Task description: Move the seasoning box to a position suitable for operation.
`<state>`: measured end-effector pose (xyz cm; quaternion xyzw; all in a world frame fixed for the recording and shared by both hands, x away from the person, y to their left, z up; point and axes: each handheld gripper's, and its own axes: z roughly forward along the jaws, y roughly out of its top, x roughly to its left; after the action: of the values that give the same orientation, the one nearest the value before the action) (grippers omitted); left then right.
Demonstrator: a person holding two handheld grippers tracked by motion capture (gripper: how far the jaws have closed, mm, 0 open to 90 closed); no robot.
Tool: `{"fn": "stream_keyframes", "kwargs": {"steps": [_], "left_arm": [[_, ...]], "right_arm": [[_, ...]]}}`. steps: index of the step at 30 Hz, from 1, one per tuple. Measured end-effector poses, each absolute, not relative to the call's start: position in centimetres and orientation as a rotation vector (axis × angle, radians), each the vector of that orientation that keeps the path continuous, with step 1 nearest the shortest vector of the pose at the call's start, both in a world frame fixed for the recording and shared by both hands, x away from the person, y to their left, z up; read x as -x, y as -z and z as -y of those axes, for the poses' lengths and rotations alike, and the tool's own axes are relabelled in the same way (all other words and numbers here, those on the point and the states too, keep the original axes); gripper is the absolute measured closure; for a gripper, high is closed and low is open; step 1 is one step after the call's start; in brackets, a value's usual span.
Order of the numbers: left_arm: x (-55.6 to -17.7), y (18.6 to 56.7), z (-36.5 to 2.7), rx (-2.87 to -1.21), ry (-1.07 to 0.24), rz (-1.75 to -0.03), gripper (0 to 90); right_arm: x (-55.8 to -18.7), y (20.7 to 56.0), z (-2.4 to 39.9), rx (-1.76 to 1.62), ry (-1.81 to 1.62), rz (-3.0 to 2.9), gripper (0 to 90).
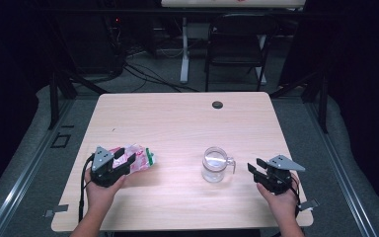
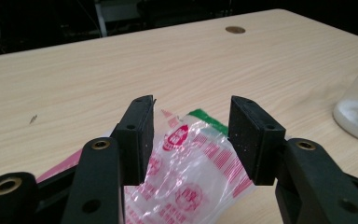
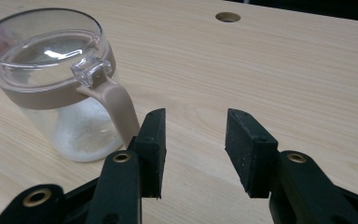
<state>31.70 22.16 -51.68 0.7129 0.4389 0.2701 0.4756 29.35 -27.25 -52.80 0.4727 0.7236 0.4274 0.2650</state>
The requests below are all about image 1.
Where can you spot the white table leg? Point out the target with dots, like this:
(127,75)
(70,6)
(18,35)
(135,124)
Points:
(184,56)

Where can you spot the clear plastic jar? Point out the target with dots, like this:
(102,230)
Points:
(212,176)

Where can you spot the black metal stand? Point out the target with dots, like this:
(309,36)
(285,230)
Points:
(54,105)
(324,108)

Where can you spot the person's right hand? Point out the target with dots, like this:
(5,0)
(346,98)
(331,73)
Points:
(281,205)

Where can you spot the black folding chair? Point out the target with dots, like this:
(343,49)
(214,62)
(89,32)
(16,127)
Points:
(235,49)

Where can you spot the person's left hand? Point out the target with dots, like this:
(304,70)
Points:
(98,197)

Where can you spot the red and white plastic bag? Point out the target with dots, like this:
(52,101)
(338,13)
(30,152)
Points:
(141,161)

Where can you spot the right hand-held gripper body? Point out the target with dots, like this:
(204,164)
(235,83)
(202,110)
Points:
(276,179)

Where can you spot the dark equipment rack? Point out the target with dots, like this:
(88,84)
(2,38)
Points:
(98,39)

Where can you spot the black table grommet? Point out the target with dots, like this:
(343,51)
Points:
(217,105)

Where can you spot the aluminium floor rail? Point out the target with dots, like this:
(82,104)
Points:
(342,171)
(19,184)

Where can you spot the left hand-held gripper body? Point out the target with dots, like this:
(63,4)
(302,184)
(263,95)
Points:
(103,171)

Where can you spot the light background table top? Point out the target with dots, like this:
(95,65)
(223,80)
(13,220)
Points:
(230,3)

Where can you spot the grey metal clip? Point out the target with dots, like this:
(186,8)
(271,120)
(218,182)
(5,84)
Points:
(56,210)
(308,204)

